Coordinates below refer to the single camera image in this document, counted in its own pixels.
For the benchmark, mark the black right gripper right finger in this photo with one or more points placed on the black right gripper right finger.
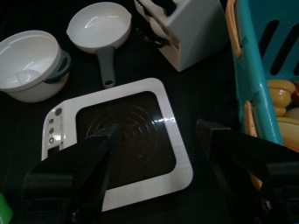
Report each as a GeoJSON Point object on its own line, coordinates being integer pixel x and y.
{"type": "Point", "coordinates": [248, 163]}

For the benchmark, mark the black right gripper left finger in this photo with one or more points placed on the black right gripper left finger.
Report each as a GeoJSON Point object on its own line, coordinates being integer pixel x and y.
{"type": "Point", "coordinates": [65, 172]}

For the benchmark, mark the yellow toy food piece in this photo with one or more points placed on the yellow toy food piece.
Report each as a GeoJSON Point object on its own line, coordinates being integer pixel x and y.
{"type": "Point", "coordinates": [289, 131]}

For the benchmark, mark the green plastic object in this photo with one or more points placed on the green plastic object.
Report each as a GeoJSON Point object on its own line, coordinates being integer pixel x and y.
{"type": "Point", "coordinates": [4, 210]}

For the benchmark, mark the white toy induction cooktop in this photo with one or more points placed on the white toy induction cooktop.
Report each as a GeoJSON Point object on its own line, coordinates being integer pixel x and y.
{"type": "Point", "coordinates": [171, 140]}

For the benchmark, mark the teal plastic basket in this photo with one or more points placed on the teal plastic basket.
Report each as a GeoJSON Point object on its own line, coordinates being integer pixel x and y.
{"type": "Point", "coordinates": [255, 73]}

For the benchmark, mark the white toy knife block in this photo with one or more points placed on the white toy knife block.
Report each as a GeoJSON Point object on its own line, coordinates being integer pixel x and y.
{"type": "Point", "coordinates": [193, 32]}

